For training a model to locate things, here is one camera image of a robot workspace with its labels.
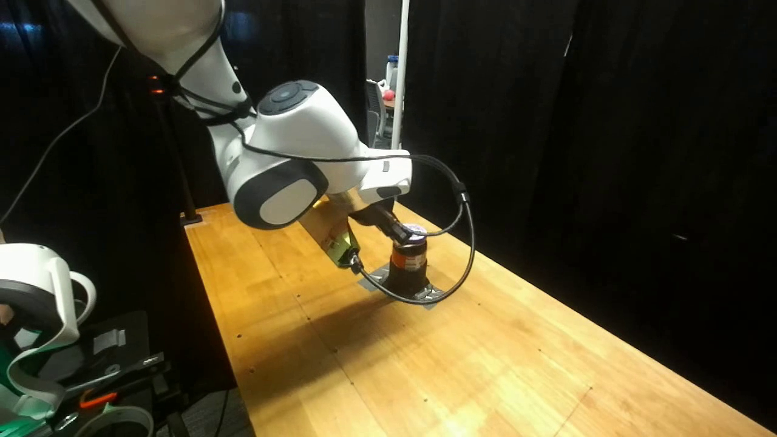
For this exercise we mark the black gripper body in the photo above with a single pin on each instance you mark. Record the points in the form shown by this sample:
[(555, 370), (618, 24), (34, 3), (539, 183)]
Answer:
[(380, 217)]

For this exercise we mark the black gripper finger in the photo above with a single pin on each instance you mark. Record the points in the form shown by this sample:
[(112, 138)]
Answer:
[(405, 236)]

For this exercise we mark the dark bottle with orange label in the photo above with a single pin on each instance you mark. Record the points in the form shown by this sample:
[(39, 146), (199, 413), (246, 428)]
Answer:
[(408, 268)]

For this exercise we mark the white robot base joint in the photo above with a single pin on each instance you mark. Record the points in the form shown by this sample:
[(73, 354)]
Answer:
[(50, 300)]

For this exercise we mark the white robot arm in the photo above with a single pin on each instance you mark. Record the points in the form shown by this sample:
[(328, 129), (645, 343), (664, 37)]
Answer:
[(275, 156)]

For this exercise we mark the grey tape patch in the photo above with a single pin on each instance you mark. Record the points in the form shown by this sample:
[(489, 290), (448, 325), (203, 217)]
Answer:
[(380, 283)]

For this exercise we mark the white vertical pole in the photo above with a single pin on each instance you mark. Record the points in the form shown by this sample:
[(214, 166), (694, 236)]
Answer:
[(398, 103)]

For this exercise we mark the black curtain backdrop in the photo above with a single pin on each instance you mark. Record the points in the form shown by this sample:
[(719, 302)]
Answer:
[(621, 156)]

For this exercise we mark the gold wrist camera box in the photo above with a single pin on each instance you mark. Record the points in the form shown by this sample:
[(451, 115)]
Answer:
[(328, 226)]

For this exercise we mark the orange handled tool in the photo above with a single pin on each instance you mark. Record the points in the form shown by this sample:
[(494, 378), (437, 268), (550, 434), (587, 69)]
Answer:
[(88, 401)]

